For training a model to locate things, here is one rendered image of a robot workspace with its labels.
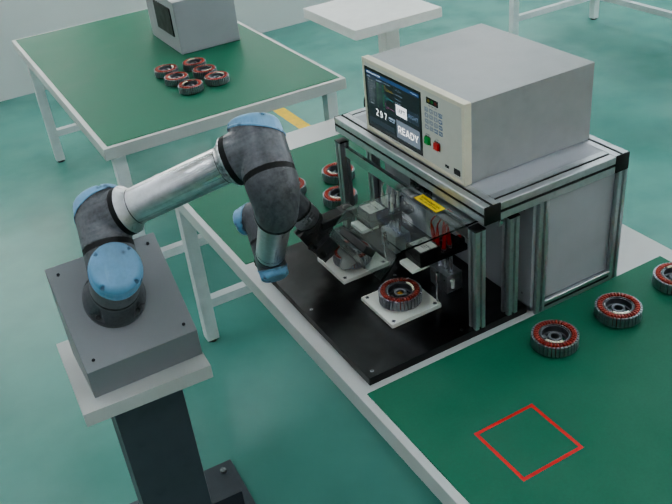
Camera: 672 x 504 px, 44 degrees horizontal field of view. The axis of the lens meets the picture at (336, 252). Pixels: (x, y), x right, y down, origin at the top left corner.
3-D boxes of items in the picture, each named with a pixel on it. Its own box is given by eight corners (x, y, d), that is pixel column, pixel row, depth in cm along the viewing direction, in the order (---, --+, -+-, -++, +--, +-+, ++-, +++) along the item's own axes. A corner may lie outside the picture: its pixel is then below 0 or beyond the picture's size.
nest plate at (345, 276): (343, 284, 223) (343, 281, 223) (317, 260, 235) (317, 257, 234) (390, 265, 229) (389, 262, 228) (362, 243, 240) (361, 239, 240)
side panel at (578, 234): (535, 314, 208) (540, 203, 191) (527, 309, 210) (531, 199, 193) (616, 276, 218) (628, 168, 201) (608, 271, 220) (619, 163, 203)
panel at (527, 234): (529, 307, 207) (533, 204, 191) (387, 207, 257) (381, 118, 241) (532, 306, 207) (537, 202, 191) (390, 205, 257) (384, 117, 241)
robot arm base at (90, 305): (88, 333, 196) (87, 322, 187) (76, 275, 200) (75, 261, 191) (151, 321, 201) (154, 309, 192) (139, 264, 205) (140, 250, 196)
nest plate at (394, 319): (392, 329, 205) (392, 325, 204) (361, 300, 216) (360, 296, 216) (441, 307, 211) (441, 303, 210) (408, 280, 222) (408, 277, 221)
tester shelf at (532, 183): (484, 226, 185) (484, 209, 182) (335, 131, 236) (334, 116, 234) (628, 168, 201) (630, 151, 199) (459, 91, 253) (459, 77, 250)
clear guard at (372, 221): (381, 282, 181) (379, 259, 178) (328, 237, 199) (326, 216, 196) (498, 233, 194) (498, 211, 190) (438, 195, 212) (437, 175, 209)
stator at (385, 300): (390, 317, 207) (389, 306, 205) (372, 295, 216) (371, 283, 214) (429, 305, 210) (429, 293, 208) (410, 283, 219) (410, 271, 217)
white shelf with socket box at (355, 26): (365, 156, 294) (355, 30, 269) (316, 124, 322) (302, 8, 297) (445, 129, 307) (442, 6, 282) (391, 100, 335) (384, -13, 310)
